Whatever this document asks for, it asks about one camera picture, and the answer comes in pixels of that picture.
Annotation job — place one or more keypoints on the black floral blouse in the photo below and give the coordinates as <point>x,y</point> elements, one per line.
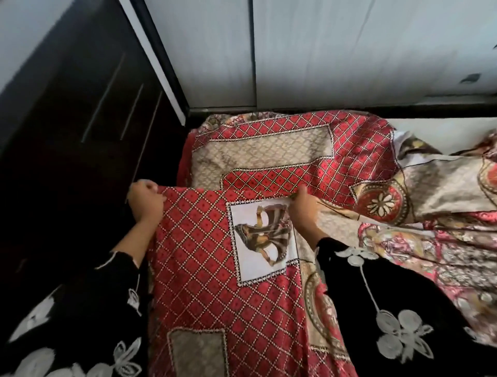
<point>388,310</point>

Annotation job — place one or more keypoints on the white wardrobe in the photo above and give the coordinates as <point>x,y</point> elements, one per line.
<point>310,50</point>

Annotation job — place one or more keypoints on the person's right hand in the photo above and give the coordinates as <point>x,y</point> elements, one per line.
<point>304,211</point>

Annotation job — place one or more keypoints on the person's right forearm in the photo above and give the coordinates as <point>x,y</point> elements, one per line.
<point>315,237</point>

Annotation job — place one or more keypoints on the person's left forearm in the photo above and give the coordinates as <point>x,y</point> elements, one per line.
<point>136,242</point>

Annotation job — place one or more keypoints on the white mattress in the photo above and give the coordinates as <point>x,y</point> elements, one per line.
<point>446,134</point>

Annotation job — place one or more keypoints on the dark wooden bed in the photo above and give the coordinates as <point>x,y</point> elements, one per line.
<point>77,116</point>

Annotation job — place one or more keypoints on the person's left hand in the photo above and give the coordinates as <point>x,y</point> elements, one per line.
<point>146,202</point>

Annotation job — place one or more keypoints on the red patterned bedsheet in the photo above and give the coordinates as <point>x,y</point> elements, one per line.
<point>240,303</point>

